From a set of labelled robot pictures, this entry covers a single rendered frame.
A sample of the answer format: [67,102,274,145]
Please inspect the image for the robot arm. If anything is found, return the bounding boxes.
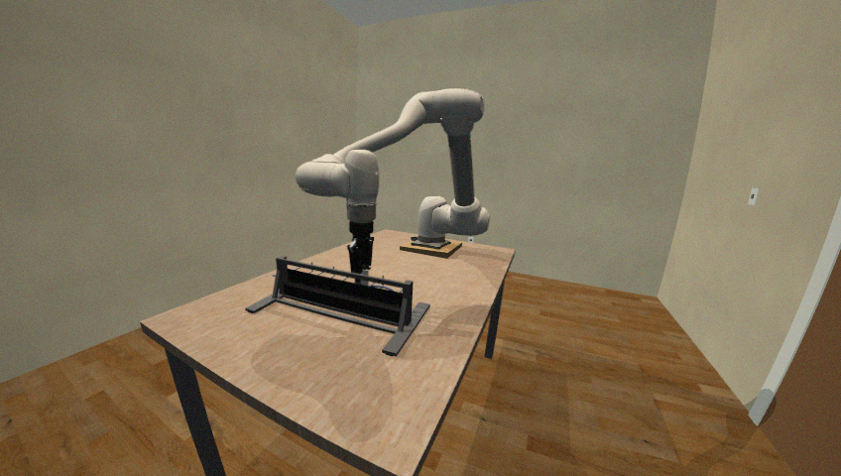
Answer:
[296,88,490,249]

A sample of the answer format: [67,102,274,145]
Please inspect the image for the black patch panel rack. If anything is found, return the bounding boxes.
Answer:
[245,256,430,357]

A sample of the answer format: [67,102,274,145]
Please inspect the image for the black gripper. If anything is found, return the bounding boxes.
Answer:
[347,220,374,276]

